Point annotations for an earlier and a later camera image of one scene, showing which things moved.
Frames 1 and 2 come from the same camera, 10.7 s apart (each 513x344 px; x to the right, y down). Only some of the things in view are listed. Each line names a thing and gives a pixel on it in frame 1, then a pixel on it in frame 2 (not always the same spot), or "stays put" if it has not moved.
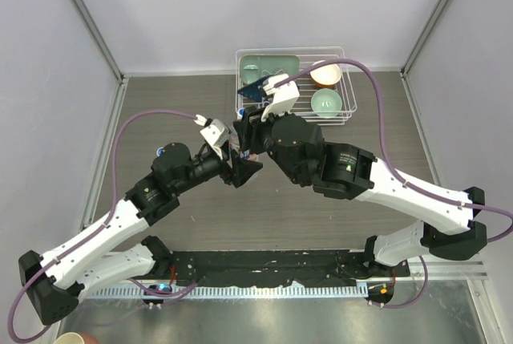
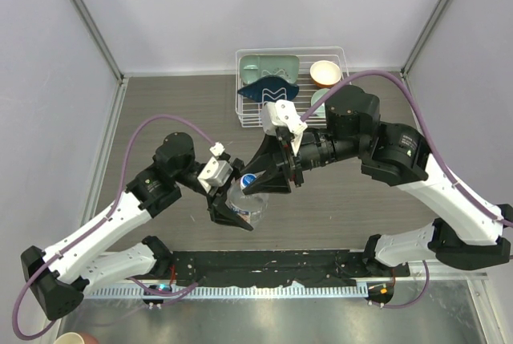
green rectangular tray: x=254 y=67 stays put
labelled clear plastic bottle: x=234 y=143 → x=252 y=207
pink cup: x=89 y=338 stays put
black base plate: x=261 y=268 stays put
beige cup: x=70 y=337 stays put
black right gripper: x=250 y=128 → x=275 y=153
